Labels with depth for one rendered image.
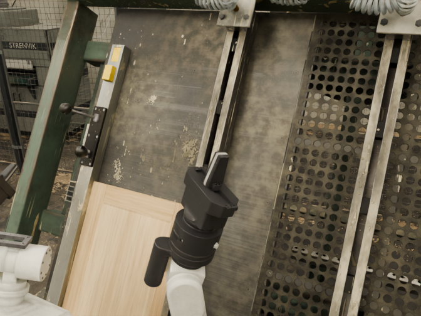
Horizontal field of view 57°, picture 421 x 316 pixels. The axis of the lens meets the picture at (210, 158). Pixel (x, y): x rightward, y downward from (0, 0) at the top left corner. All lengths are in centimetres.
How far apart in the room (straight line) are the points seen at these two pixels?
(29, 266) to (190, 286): 30
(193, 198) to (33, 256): 33
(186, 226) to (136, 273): 58
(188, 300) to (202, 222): 17
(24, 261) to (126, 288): 51
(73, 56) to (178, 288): 105
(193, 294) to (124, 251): 55
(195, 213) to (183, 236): 4
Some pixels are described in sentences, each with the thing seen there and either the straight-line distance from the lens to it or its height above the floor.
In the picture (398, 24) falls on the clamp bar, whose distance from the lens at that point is 105.
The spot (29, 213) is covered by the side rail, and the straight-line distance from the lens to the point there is 152.
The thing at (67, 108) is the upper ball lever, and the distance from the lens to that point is 129.
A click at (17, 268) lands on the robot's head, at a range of 82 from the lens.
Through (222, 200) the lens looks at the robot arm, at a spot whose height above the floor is 157.
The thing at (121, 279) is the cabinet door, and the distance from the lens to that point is 127.
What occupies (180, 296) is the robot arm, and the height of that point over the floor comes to 139.
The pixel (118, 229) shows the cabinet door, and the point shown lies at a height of 120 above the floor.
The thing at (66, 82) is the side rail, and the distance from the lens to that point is 153.
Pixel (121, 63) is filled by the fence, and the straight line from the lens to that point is 137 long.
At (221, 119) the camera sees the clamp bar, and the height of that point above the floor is 156.
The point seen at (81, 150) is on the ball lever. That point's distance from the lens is 121.
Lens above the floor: 189
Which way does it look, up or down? 24 degrees down
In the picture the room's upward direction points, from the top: straight up
